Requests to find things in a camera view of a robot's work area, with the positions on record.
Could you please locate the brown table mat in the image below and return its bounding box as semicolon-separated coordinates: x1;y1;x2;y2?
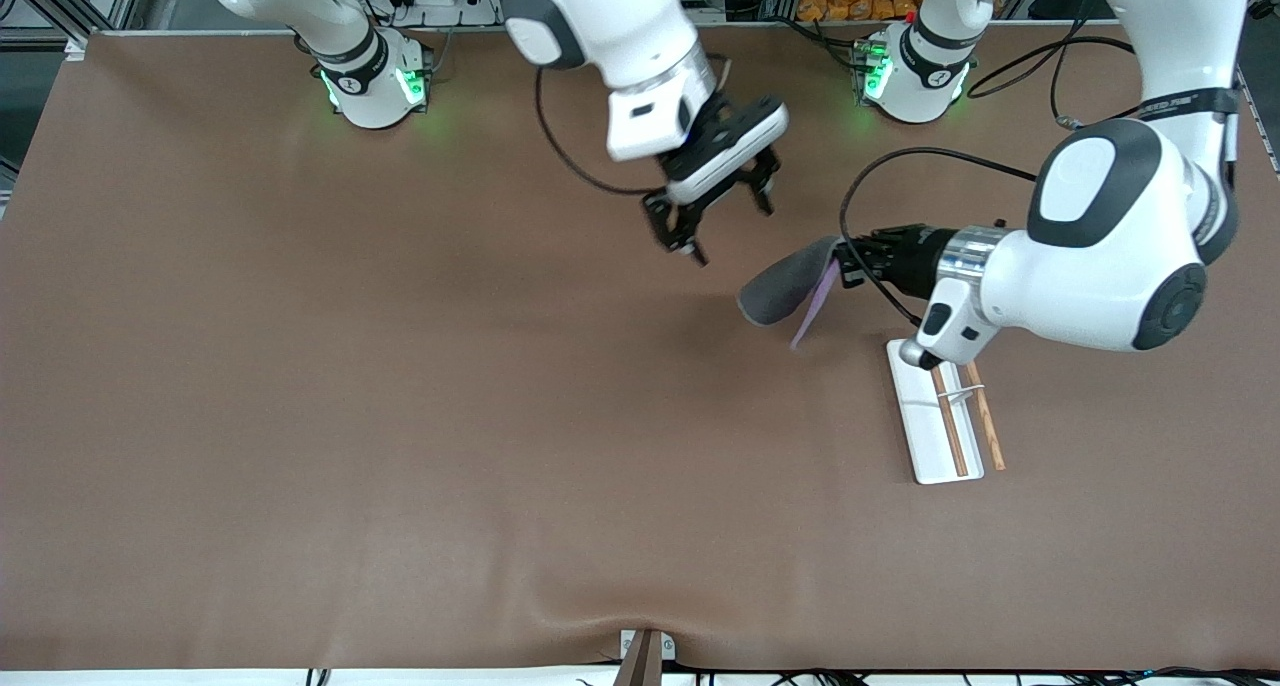
0;21;1280;672

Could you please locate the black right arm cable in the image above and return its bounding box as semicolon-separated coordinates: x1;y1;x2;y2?
534;61;667;198

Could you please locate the aluminium frame beam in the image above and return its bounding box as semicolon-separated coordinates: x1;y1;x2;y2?
0;0;151;45

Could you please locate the metal bracket with brown post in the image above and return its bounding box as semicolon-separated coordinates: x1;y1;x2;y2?
612;628;677;686

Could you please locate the grey and purple towel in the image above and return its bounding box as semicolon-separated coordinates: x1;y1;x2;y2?
737;234;847;353

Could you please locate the white rectangular tray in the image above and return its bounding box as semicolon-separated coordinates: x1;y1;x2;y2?
886;340;1007;486

